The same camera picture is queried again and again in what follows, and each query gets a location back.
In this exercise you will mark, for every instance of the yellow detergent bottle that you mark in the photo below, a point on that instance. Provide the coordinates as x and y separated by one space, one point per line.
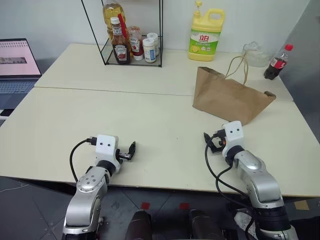
203 37

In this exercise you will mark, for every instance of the red floor tape mark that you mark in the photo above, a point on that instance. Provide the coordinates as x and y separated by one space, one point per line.
184 206
145 205

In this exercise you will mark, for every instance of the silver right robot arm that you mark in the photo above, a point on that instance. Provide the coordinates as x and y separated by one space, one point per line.
260 180

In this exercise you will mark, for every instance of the brown floor tape piece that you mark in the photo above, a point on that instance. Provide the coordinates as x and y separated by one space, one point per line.
302 205

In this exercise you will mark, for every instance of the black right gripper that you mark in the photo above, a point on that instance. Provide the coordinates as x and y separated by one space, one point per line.
219 140

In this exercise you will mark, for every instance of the cooking oil bottle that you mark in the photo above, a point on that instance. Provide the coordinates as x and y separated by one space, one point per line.
112 10

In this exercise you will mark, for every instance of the clear plastic bag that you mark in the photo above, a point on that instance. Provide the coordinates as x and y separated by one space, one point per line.
257 55

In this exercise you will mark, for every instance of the brown paper bag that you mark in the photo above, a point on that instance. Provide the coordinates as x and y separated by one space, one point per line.
225 97

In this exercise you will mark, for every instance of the grey laptop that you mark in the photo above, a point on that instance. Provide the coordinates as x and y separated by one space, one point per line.
17 60

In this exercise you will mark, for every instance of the dark rounded shape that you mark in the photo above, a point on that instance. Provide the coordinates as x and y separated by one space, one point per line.
140 225
202 225

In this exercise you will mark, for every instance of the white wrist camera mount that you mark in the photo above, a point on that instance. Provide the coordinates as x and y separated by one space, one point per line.
106 147
233 135

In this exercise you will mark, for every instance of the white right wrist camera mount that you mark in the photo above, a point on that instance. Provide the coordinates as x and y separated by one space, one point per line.
233 135

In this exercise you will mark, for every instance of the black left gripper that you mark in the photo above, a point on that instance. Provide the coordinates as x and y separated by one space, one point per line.
123 156

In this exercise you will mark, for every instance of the black flat device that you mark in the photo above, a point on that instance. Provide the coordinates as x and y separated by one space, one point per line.
7 112

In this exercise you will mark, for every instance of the white seasoning jar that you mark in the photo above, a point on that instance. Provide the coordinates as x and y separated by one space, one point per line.
154 37
149 51

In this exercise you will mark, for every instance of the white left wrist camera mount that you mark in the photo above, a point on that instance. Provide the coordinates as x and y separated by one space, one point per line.
106 147

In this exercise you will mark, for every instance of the cola bottle with red cap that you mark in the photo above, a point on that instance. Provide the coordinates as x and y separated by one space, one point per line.
275 65

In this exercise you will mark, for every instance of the red squeeze ketchup bottle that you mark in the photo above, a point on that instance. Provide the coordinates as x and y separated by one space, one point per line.
135 42

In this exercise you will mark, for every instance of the glass Heinz ketchup bottle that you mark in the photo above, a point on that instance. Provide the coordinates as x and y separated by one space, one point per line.
121 48

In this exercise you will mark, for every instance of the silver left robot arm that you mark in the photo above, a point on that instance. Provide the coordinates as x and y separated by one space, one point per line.
85 200

